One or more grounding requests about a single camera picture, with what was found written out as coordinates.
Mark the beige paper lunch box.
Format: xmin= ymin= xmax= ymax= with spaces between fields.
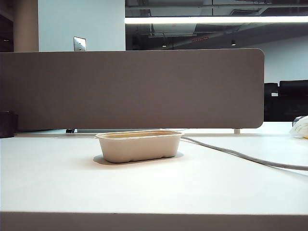
xmin=95 ymin=129 xmax=185 ymax=164

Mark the grey desk divider panel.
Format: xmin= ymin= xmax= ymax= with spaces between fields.
xmin=0 ymin=48 xmax=266 ymax=133

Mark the long ceiling light strip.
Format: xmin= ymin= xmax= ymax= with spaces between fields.
xmin=124 ymin=15 xmax=308 ymax=25

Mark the narrow black chair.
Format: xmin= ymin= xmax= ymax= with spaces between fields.
xmin=263 ymin=82 xmax=280 ymax=122

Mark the wide black chair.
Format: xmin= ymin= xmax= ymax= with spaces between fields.
xmin=278 ymin=80 xmax=308 ymax=122

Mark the black cylindrical cup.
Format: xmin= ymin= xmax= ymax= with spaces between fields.
xmin=0 ymin=110 xmax=19 ymax=139

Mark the white crumpled plastic bag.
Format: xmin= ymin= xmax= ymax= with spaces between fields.
xmin=288 ymin=115 xmax=308 ymax=140

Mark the silver partition base rail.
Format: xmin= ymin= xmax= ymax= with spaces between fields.
xmin=74 ymin=128 xmax=174 ymax=134

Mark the white desk cable hatch lid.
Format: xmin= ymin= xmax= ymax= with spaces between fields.
xmin=52 ymin=134 xmax=97 ymax=140

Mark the grey cable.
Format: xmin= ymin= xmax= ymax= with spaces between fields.
xmin=180 ymin=135 xmax=308 ymax=172

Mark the metal wall plate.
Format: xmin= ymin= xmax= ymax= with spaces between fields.
xmin=73 ymin=36 xmax=88 ymax=52

